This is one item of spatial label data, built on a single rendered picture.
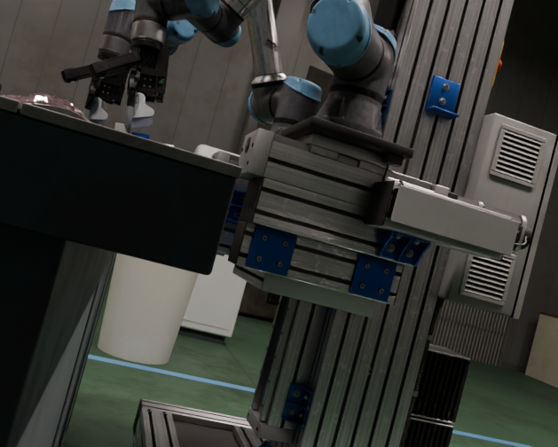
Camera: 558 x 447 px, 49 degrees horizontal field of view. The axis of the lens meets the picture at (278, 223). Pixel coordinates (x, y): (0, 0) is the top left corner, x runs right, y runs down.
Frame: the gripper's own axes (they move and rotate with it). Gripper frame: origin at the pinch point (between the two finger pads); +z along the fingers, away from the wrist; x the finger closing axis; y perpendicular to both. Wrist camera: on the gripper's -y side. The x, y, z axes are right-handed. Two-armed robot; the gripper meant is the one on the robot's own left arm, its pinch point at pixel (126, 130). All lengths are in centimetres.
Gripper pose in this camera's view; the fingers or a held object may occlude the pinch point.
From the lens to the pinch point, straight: 140.1
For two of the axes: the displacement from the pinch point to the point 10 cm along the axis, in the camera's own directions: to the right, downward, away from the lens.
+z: -0.9, 9.9, -1.4
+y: 9.6, 1.2, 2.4
